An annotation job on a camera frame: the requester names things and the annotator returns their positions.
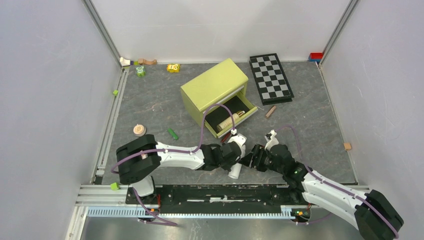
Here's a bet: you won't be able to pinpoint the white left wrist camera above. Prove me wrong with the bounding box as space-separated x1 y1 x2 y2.
227 128 247 158

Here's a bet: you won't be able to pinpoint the green lipstick tube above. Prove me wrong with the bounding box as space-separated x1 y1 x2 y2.
167 128 179 141

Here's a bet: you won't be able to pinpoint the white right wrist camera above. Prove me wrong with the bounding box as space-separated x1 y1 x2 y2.
264 129 279 150

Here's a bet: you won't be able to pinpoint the green owl toy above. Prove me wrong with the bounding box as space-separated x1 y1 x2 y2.
135 65 146 77

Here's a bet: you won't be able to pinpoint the green drawer cabinet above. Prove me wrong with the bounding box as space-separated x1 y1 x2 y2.
180 58 258 138

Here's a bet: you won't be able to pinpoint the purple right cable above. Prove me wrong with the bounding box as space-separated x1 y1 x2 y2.
274 125 400 239

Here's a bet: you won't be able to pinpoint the yellow owl toy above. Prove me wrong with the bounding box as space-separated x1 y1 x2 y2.
166 63 181 73

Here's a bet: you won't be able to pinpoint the red blue blocks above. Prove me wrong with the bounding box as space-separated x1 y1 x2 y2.
308 52 324 63

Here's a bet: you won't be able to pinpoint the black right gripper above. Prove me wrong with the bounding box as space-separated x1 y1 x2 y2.
237 143 285 175

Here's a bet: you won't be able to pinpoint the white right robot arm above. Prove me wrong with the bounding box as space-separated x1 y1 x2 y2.
240 144 404 240

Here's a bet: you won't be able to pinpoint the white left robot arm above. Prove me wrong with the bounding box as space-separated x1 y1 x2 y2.
111 134 247 204

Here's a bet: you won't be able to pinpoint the white lotion tube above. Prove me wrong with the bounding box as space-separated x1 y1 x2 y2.
228 163 242 180

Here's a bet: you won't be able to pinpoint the wooden arch blocks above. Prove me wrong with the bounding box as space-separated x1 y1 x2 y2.
119 57 158 67

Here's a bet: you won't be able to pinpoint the black white chessboard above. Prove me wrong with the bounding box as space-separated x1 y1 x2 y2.
249 53 294 106

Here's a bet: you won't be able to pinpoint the small round cream jar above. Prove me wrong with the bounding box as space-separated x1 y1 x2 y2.
133 124 147 137

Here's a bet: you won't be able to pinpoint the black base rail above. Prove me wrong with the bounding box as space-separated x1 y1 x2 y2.
141 184 310 214

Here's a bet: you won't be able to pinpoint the green cube near rail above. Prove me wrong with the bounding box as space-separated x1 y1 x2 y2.
110 182 120 191

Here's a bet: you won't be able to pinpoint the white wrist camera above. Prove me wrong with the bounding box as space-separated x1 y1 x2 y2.
264 129 279 150
227 128 247 158

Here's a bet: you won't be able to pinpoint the small wooden cube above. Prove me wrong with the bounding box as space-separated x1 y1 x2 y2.
343 142 352 151

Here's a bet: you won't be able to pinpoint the red black lip pencil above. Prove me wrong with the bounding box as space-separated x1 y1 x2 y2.
220 132 231 143

